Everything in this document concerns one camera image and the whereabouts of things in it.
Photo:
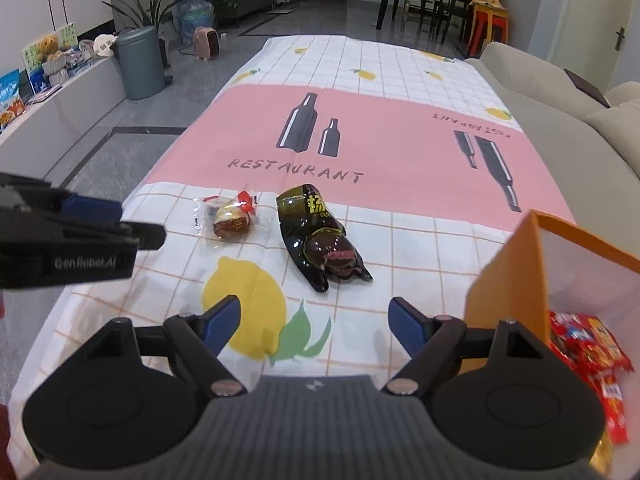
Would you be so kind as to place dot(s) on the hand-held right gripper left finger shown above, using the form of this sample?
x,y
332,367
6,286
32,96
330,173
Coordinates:
x,y
222,322

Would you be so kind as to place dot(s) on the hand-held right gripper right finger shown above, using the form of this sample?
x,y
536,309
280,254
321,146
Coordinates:
x,y
405,325

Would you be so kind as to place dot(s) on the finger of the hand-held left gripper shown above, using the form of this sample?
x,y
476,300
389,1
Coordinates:
x,y
150,236
92,207

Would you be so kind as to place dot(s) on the small clear cake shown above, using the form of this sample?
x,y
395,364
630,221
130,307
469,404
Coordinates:
x,y
230,222

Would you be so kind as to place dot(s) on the orange cardboard box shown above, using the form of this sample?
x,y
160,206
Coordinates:
x,y
505,280

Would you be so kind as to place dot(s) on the black snack packet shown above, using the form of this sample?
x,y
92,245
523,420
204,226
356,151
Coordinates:
x,y
310,230

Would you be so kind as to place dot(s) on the large red cracker packet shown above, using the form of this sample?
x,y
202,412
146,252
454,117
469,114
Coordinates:
x,y
585,340

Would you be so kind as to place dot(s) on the small red snack packet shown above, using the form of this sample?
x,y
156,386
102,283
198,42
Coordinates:
x,y
617,405

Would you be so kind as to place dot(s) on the white low cabinet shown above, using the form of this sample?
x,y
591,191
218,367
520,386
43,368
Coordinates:
x,y
85,95

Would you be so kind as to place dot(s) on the blue snack bag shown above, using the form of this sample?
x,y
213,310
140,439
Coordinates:
x,y
10,92

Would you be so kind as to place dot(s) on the grey trash bin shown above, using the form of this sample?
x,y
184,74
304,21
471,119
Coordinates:
x,y
142,65

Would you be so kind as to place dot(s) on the green printed box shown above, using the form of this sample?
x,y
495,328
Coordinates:
x,y
47,55

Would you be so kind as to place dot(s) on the dark red rug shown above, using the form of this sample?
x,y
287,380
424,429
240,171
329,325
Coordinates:
x,y
4,435

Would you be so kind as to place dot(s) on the pink space heater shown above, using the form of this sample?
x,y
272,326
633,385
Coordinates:
x,y
207,42

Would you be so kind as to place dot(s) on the long-leaf potted plant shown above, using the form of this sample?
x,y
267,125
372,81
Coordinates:
x,y
150,12

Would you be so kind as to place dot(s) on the blue water jug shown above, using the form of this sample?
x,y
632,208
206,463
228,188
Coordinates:
x,y
196,15

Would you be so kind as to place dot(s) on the beige sofa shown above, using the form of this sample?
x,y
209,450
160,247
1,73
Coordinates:
x,y
550,125

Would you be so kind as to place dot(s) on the beige sofa cushion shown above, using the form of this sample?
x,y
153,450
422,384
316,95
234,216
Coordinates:
x,y
620,130

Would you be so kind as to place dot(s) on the dark flat item on sofa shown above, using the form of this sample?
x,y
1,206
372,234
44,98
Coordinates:
x,y
587,87

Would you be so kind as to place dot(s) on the red plastic stool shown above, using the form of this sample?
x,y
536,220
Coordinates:
x,y
492,27

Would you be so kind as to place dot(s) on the black dining chair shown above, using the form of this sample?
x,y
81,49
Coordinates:
x,y
452,5

